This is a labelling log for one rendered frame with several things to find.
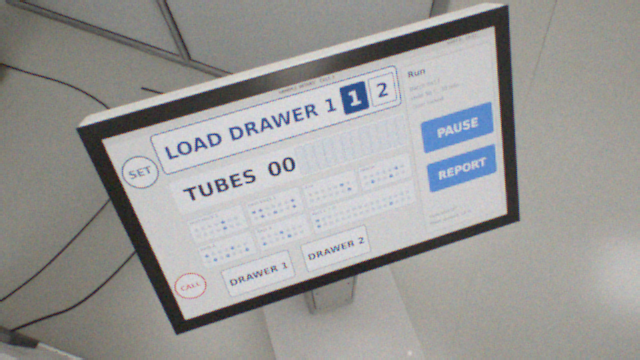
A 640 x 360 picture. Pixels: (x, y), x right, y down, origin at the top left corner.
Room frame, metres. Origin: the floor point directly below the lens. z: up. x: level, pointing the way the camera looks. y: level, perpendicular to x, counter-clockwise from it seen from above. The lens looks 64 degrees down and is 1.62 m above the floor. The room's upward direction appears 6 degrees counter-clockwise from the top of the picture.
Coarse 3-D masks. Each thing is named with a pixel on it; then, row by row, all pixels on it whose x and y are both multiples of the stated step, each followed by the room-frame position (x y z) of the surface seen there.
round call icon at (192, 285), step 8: (192, 272) 0.16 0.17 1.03; (200, 272) 0.16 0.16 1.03; (176, 280) 0.16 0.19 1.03; (184, 280) 0.15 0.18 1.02; (192, 280) 0.15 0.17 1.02; (200, 280) 0.15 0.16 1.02; (176, 288) 0.15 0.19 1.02; (184, 288) 0.15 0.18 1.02; (192, 288) 0.15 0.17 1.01; (200, 288) 0.15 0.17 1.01; (208, 288) 0.15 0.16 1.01; (176, 296) 0.14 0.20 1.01; (184, 296) 0.14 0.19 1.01; (192, 296) 0.14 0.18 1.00; (200, 296) 0.14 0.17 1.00
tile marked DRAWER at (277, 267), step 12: (276, 252) 0.18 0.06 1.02; (288, 252) 0.18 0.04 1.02; (240, 264) 0.17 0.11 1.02; (252, 264) 0.17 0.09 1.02; (264, 264) 0.17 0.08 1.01; (276, 264) 0.17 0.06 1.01; (288, 264) 0.17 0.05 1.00; (228, 276) 0.16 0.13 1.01; (240, 276) 0.16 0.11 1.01; (252, 276) 0.16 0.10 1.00; (264, 276) 0.15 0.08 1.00; (276, 276) 0.15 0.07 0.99; (288, 276) 0.15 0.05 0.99; (228, 288) 0.14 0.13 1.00; (240, 288) 0.14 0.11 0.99; (252, 288) 0.14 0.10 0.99
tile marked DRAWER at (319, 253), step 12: (360, 228) 0.20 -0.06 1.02; (312, 240) 0.19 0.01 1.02; (324, 240) 0.19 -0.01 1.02; (336, 240) 0.19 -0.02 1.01; (348, 240) 0.19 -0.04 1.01; (360, 240) 0.19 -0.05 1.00; (312, 252) 0.18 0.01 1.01; (324, 252) 0.18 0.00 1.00; (336, 252) 0.18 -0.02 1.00; (348, 252) 0.18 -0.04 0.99; (360, 252) 0.18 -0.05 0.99; (312, 264) 0.17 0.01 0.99; (324, 264) 0.16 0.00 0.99
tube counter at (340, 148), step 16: (352, 128) 0.29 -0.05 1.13; (368, 128) 0.29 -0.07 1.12; (384, 128) 0.29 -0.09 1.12; (400, 128) 0.29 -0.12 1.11; (304, 144) 0.28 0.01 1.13; (320, 144) 0.28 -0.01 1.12; (336, 144) 0.28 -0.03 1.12; (352, 144) 0.28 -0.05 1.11; (368, 144) 0.28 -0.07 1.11; (384, 144) 0.28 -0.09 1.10; (400, 144) 0.28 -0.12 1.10; (272, 160) 0.27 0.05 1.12; (288, 160) 0.27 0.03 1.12; (304, 160) 0.27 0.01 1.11; (320, 160) 0.27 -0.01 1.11; (336, 160) 0.27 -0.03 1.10; (352, 160) 0.27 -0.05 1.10; (272, 176) 0.25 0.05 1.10; (288, 176) 0.25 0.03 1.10
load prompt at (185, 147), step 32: (288, 96) 0.32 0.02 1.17; (320, 96) 0.32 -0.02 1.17; (352, 96) 0.32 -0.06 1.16; (384, 96) 0.32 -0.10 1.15; (192, 128) 0.29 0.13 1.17; (224, 128) 0.29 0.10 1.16; (256, 128) 0.29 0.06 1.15; (288, 128) 0.29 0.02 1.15; (320, 128) 0.29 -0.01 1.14; (160, 160) 0.27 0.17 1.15; (192, 160) 0.27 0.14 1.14
